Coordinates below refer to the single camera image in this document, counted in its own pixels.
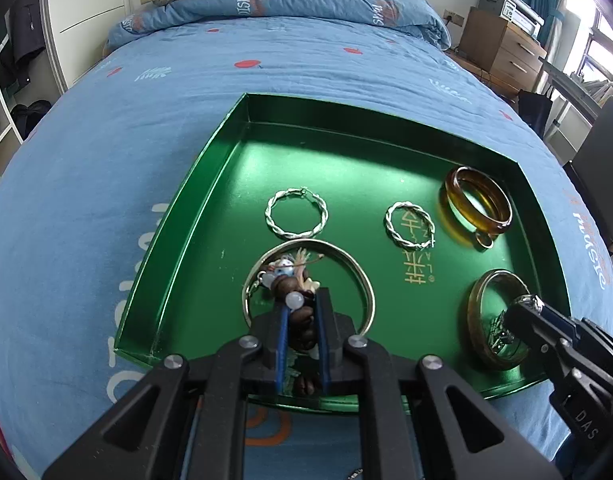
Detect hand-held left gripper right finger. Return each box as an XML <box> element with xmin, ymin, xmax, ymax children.
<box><xmin>313</xmin><ymin>287</ymin><xmax>564</xmax><ymax>480</ymax></box>

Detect dark tote bag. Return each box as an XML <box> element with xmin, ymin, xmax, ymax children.
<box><xmin>517</xmin><ymin>87</ymin><xmax>554</xmax><ymax>136</ymax></box>

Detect black bag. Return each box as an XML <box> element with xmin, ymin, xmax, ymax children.
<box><xmin>11</xmin><ymin>100</ymin><xmax>52</xmax><ymax>133</ymax></box>

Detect twisted silver hoop earring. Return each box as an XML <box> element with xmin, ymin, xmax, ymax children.
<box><xmin>265</xmin><ymin>187</ymin><xmax>329</xmax><ymax>240</ymax></box>
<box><xmin>385</xmin><ymin>201</ymin><xmax>435</xmax><ymax>251</ymax></box>

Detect green metal tray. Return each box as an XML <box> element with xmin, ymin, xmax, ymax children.
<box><xmin>114</xmin><ymin>92</ymin><xmax>572</xmax><ymax>416</ymax></box>

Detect folded blue duvet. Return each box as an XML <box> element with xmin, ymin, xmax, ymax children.
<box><xmin>104</xmin><ymin>0</ymin><xmax>452</xmax><ymax>53</ymax></box>

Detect grey printer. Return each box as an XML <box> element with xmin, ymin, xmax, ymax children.
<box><xmin>479</xmin><ymin>0</ymin><xmax>546</xmax><ymax>36</ymax></box>

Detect wooden nightstand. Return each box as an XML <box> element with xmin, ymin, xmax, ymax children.
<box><xmin>443</xmin><ymin>50</ymin><xmax>519</xmax><ymax>101</ymax></box>

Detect gold bangle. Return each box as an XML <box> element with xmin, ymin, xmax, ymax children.
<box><xmin>467</xmin><ymin>269</ymin><xmax>537</xmax><ymax>372</ymax></box>

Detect hanging dark clothes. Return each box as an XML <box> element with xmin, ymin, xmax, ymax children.
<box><xmin>0</xmin><ymin>0</ymin><xmax>47</xmax><ymax>96</ymax></box>

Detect grey chair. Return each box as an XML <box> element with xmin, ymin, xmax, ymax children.
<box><xmin>563</xmin><ymin>95</ymin><xmax>613</xmax><ymax>281</ymax></box>

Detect wooden dresser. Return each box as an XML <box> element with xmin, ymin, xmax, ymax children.
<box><xmin>459</xmin><ymin>6</ymin><xmax>547</xmax><ymax>88</ymax></box>

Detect glass desk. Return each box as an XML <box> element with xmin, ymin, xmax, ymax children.
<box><xmin>539</xmin><ymin>55</ymin><xmax>607</xmax><ymax>126</ymax></box>

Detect white wardrobe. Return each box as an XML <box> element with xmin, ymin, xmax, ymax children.
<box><xmin>0</xmin><ymin>0</ymin><xmax>152</xmax><ymax>161</ymax></box>

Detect amber bangle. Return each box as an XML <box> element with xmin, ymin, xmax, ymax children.
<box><xmin>439</xmin><ymin>166</ymin><xmax>513</xmax><ymax>236</ymax></box>

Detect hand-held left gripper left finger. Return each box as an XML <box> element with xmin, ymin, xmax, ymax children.
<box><xmin>41</xmin><ymin>305</ymin><xmax>292</xmax><ymax>480</ymax></box>

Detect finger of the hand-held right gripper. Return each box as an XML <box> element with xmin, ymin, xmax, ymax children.
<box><xmin>506</xmin><ymin>302</ymin><xmax>613</xmax><ymax>401</ymax></box>
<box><xmin>523</xmin><ymin>297</ymin><xmax>613</xmax><ymax>376</ymax></box>

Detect silver bangle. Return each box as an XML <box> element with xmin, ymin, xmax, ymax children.
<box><xmin>242</xmin><ymin>240</ymin><xmax>376</xmax><ymax>336</ymax></box>

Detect brown beaded charm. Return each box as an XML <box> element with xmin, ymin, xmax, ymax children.
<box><xmin>259</xmin><ymin>247</ymin><xmax>327</xmax><ymax>396</ymax></box>

